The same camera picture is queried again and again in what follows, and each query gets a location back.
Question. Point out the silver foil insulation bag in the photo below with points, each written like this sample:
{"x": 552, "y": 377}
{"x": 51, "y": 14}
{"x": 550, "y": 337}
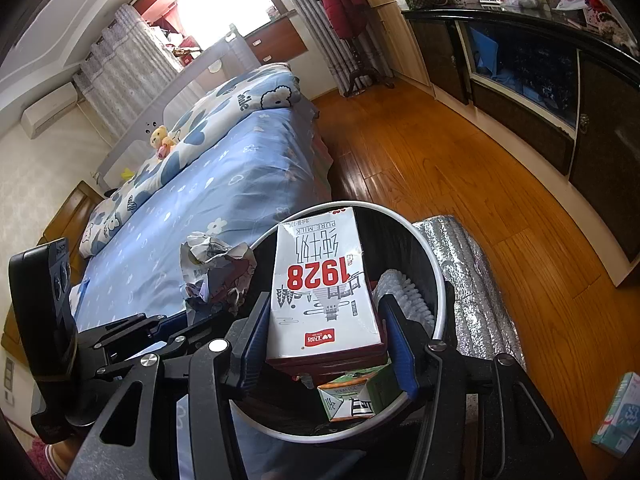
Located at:
{"x": 484, "y": 327}

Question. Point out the small yellow toy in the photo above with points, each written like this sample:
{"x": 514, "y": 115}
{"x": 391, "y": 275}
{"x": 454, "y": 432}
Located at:
{"x": 126, "y": 174}

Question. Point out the yellow teddy bear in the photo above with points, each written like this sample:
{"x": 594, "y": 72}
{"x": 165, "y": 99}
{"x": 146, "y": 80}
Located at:
{"x": 162, "y": 143}

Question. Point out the wooden wardrobe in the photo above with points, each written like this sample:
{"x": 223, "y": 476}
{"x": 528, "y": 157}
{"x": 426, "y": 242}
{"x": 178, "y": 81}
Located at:
{"x": 402, "y": 53}

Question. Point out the white wall air conditioner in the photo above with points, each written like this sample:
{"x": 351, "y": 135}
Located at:
{"x": 43, "y": 113}

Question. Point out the teal white box on floor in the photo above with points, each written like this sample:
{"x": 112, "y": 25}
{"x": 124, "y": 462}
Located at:
{"x": 621, "y": 424}

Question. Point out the white bed guard rail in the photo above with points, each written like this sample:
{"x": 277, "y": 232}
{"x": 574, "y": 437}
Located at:
{"x": 228, "y": 57}

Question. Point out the wooden headboard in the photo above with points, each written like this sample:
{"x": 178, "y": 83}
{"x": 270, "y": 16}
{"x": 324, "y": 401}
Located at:
{"x": 40, "y": 282}

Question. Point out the grey right curtain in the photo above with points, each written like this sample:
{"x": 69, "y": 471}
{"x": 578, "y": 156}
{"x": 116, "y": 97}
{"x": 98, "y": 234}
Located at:
{"x": 337, "y": 53}

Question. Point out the blue bed with floral sheet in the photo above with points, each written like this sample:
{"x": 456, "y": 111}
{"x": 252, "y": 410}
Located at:
{"x": 267, "y": 167}

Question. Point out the blue white cartoon duvet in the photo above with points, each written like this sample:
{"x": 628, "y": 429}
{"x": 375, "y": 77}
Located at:
{"x": 197, "y": 130}

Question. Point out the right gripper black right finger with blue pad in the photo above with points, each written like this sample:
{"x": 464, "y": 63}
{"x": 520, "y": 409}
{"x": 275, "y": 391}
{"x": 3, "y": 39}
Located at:
{"x": 518, "y": 436}

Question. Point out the red white 1928 milk box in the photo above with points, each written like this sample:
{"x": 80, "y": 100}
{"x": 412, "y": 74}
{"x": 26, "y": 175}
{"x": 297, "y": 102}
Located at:
{"x": 322, "y": 319}

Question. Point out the dark tv cabinet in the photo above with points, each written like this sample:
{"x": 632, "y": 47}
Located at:
{"x": 572, "y": 97}

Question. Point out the white foam net sleeve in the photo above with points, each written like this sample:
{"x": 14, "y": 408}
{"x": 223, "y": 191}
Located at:
{"x": 407, "y": 295}

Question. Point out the white blue pillow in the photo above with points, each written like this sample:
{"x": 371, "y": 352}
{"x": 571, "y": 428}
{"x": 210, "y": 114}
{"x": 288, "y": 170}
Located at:
{"x": 77, "y": 294}

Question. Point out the green milk carton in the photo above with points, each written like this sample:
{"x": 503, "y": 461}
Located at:
{"x": 359, "y": 394}

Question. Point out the round trash bin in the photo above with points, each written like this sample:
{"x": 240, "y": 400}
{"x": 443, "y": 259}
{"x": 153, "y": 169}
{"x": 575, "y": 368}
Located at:
{"x": 288, "y": 408}

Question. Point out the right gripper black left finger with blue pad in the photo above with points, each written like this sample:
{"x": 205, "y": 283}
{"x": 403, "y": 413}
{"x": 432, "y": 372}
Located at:
{"x": 136, "y": 435}

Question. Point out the grey printed paper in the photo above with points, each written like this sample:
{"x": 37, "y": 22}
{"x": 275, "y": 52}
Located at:
{"x": 216, "y": 276}

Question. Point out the wooden coat stand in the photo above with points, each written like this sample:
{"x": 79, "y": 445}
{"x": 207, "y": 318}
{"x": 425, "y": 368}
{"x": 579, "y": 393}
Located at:
{"x": 363, "y": 70}

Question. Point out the grey left curtain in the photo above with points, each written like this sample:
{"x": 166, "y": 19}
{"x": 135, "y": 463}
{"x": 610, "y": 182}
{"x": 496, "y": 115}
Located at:
{"x": 125, "y": 70}

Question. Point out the grey curtain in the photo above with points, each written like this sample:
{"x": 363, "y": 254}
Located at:
{"x": 337, "y": 53}
{"x": 125, "y": 70}

